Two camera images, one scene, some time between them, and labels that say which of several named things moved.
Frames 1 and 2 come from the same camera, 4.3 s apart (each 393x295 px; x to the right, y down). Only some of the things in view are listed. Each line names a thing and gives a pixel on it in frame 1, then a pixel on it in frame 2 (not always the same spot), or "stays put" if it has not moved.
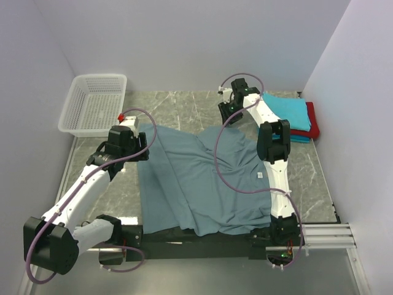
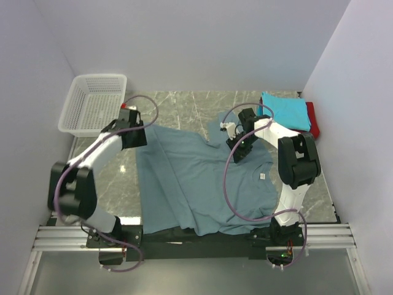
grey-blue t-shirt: x=210 y=182 stays put
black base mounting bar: x=137 y=246 stays put
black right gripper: x=227 y=111 → x=241 y=151
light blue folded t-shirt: x=295 y=110 stays put
